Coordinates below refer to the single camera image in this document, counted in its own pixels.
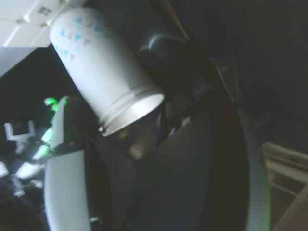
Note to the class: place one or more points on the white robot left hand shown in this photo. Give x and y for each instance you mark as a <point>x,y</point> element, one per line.
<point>168,180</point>

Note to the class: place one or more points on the Rubik's cube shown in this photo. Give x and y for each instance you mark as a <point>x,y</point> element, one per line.
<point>24,29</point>

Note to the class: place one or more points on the white paper cup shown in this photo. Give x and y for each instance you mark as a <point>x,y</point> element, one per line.
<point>96,67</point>

